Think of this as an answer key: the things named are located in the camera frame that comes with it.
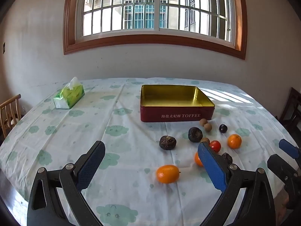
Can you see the wrinkled dark passion fruit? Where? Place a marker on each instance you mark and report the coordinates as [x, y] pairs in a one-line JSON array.
[[167, 142]]

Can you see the red toffee tin box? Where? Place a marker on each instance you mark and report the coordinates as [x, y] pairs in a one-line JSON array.
[[174, 103]]

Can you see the wooden framed barred window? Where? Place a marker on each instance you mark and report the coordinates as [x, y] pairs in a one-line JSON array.
[[216, 25]]

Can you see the red tomato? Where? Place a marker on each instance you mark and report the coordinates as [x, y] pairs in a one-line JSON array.
[[215, 146]]

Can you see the dark wall switch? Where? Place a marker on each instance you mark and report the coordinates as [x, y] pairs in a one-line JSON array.
[[4, 47]]

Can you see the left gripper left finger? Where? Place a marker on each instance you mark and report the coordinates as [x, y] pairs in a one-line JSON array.
[[45, 207]]

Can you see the round orange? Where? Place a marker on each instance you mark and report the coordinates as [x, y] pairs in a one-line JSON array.
[[234, 141]]

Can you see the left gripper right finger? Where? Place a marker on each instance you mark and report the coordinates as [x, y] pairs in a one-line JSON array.
[[257, 205]]

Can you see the dark wooden chair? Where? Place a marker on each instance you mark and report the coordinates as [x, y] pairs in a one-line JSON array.
[[290, 116]]

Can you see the green tissue pack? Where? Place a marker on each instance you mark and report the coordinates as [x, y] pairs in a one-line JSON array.
[[69, 95]]

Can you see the cloud pattern tablecloth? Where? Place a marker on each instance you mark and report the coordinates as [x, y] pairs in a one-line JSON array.
[[125, 190]]

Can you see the dark purple plum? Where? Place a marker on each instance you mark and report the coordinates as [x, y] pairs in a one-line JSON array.
[[223, 128]]

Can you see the large oval orange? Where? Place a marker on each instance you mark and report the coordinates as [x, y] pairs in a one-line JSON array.
[[167, 174]]

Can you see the small orange mandarin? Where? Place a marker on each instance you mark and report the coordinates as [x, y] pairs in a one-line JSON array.
[[197, 160]]

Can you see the right hand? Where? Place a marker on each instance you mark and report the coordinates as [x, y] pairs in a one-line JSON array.
[[280, 202]]

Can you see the light wooden chair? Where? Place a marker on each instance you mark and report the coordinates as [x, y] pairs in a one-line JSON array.
[[10, 114]]

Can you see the small dark wrinkled fruit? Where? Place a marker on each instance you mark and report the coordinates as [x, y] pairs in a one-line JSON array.
[[227, 158]]

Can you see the brown longan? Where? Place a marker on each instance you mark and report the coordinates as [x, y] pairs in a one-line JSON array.
[[207, 127], [203, 121], [205, 140]]

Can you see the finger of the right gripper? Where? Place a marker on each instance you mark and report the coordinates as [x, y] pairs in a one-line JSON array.
[[282, 169], [288, 148]]

